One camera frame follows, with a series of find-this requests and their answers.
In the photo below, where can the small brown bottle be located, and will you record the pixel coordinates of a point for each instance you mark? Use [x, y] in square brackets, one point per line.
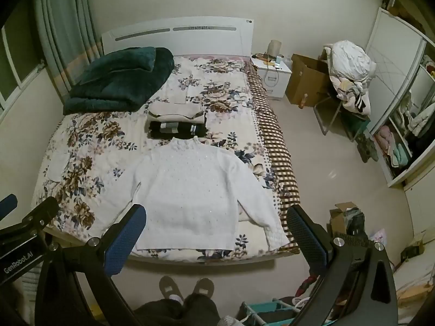
[303, 102]

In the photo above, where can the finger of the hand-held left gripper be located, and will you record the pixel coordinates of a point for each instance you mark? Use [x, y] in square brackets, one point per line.
[42, 212]
[8, 205]

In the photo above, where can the teal storage rack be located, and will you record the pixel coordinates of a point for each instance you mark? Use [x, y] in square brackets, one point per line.
[265, 312]

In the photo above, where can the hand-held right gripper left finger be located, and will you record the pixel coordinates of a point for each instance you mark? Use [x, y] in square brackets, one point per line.
[125, 237]

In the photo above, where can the white bed headboard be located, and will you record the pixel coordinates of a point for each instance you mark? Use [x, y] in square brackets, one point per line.
[204, 40]

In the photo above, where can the dark green blanket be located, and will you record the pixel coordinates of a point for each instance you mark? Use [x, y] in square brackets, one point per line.
[119, 78]

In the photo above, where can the white nightstand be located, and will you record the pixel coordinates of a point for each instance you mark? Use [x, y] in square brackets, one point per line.
[273, 78]

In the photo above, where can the floral bed with white headboard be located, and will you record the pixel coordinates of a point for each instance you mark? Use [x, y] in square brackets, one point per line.
[88, 156]

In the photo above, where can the white wardrobe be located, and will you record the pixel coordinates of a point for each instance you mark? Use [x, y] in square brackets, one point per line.
[387, 74]

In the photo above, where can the window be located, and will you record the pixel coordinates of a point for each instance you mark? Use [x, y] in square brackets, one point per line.
[13, 64]

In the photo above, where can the brown checked bed sheet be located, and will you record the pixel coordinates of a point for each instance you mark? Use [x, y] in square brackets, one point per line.
[275, 142]

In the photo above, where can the green striped curtain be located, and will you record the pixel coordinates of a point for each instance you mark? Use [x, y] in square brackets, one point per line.
[64, 30]

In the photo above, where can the small open cardboard box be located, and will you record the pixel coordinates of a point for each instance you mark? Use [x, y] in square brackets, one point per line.
[338, 217]

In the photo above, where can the pair of dark slippers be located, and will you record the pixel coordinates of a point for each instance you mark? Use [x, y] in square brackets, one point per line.
[368, 147]

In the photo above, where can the white knit sweater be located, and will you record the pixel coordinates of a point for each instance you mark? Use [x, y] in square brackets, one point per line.
[190, 190]

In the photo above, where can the brown cardboard box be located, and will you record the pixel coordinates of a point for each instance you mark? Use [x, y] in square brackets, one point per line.
[306, 81]

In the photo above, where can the clutter atop wardrobe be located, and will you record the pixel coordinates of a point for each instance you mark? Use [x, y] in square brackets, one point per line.
[397, 6]

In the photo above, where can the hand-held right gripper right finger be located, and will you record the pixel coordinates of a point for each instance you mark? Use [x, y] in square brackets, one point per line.
[306, 241]

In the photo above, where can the folded beige clothes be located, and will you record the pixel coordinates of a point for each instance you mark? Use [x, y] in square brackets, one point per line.
[173, 112]

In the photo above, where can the folded black clothes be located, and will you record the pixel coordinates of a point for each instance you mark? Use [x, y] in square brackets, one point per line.
[176, 130]

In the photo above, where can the pile of clothes on chair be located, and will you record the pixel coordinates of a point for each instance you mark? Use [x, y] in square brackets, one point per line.
[348, 64]

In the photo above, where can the person's dark trousers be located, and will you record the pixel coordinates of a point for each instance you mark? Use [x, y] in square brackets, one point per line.
[190, 312]

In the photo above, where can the metal frame chair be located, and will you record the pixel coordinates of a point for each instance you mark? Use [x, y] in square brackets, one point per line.
[326, 112]

